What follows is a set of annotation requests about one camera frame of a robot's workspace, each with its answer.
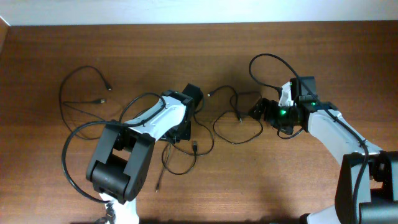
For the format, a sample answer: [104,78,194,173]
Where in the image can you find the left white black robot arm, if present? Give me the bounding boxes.
[86,84,203,223]

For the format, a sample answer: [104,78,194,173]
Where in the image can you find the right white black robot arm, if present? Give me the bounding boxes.
[249,77,397,223]

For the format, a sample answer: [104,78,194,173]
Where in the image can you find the black usb cable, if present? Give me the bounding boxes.
[58,65,125,141]
[155,113,215,193]
[207,85,264,145]

